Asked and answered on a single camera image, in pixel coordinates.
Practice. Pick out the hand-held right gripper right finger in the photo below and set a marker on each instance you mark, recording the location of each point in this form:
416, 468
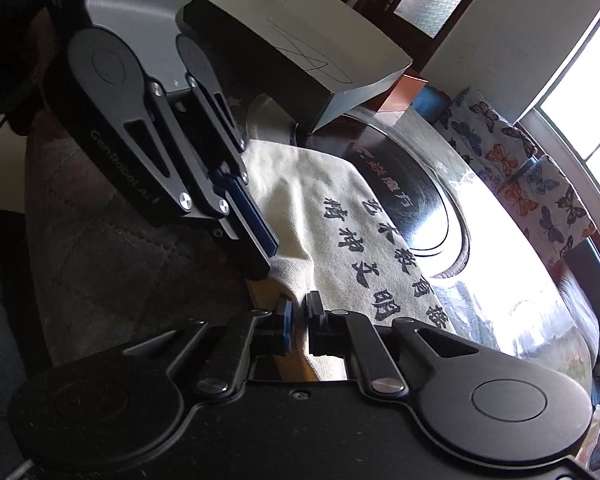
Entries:
314, 325

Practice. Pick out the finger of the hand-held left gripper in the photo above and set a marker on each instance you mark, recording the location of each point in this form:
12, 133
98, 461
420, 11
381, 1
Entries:
255, 215
185, 150

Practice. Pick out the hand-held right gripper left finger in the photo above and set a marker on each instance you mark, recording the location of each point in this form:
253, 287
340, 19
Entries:
283, 327

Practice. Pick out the white printed cloth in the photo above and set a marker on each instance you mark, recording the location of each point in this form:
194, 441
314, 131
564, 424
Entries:
305, 195

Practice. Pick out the white cardboard box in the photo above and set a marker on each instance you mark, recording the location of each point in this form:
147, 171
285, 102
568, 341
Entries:
305, 20

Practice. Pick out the grey quilted star table cover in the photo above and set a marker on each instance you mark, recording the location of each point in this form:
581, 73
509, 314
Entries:
105, 270

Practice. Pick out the round black induction cooktop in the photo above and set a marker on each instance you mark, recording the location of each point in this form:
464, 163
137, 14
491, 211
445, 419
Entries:
405, 185

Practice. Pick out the reddish brown box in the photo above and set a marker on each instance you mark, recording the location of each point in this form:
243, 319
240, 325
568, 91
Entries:
405, 92

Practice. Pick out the blue sofa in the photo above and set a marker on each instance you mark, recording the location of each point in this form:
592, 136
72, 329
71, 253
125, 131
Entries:
430, 102

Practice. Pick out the person's dark blue clothing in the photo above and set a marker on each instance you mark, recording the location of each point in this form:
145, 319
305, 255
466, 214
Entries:
0, 360

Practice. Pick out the bright window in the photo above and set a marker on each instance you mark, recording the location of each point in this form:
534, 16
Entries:
590, 85

